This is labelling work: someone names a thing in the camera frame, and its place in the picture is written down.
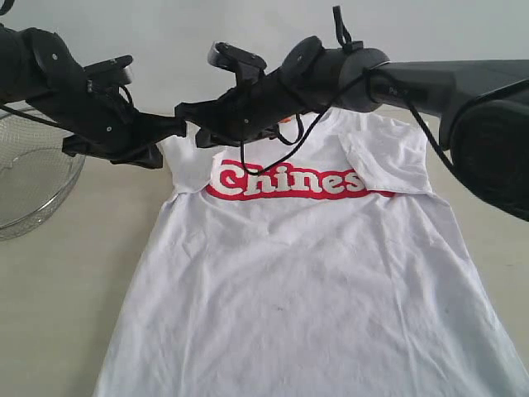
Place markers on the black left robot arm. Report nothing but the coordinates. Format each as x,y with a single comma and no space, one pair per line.
33,64

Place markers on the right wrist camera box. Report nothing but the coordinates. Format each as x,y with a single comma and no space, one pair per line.
247,67

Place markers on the round metal mesh basket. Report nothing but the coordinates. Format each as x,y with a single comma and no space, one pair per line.
36,175

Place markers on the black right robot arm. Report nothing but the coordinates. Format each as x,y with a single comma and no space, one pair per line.
482,106

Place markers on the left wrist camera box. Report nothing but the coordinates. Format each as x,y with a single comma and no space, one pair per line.
109,72

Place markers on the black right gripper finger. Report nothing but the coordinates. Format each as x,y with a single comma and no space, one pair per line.
208,138

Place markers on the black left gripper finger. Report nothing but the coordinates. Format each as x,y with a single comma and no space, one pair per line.
149,158

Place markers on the white t-shirt red print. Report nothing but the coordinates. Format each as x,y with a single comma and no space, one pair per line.
336,271

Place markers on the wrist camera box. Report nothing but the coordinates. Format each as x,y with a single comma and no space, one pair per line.
109,72
247,67

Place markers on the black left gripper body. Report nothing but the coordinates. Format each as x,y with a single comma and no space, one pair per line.
107,125

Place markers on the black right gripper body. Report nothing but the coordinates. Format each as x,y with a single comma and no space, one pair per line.
251,113

